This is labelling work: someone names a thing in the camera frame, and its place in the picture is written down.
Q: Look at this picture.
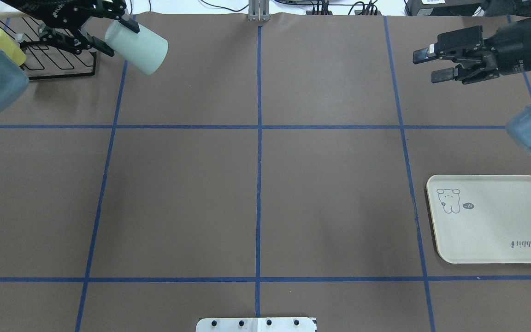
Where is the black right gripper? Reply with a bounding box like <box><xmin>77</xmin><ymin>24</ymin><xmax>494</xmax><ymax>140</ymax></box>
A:
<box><xmin>413</xmin><ymin>26</ymin><xmax>500</xmax><ymax>84</ymax></box>

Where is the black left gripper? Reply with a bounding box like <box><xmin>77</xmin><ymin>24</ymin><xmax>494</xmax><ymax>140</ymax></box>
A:
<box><xmin>4</xmin><ymin>0</ymin><xmax>141</xmax><ymax>57</ymax></box>

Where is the pale green plastic cup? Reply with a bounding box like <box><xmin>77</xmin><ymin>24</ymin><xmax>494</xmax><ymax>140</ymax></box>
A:
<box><xmin>105</xmin><ymin>20</ymin><xmax>169</xmax><ymax>76</ymax></box>

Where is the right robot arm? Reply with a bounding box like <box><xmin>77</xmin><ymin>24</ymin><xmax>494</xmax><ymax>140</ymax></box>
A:
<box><xmin>412</xmin><ymin>17</ymin><xmax>531</xmax><ymax>155</ymax></box>

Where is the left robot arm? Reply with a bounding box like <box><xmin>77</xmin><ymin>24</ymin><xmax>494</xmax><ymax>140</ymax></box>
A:
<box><xmin>0</xmin><ymin>0</ymin><xmax>141</xmax><ymax>112</ymax></box>

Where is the yellow plastic cup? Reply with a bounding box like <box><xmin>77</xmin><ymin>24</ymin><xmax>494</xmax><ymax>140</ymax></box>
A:
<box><xmin>0</xmin><ymin>28</ymin><xmax>27</xmax><ymax>66</ymax></box>

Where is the cream rabbit print tray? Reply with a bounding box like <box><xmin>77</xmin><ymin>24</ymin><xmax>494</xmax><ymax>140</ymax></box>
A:
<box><xmin>426</xmin><ymin>175</ymin><xmax>531</xmax><ymax>263</ymax></box>

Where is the grey power strip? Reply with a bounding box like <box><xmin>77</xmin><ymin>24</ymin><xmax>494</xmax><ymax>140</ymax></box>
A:
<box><xmin>348</xmin><ymin>0</ymin><xmax>382</xmax><ymax>16</ymax></box>
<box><xmin>306</xmin><ymin>0</ymin><xmax>333</xmax><ymax>16</ymax></box>

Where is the black wire cup rack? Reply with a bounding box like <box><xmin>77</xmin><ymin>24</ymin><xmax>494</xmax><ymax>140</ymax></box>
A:
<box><xmin>0</xmin><ymin>17</ymin><xmax>98</xmax><ymax>80</ymax></box>

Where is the aluminium frame post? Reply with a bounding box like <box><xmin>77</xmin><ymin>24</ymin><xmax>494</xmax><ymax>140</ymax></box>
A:
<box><xmin>248</xmin><ymin>0</ymin><xmax>271</xmax><ymax>22</ymax></box>

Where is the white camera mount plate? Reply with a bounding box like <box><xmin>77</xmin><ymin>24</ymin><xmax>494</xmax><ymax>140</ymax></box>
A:
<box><xmin>195</xmin><ymin>317</ymin><xmax>318</xmax><ymax>332</ymax></box>

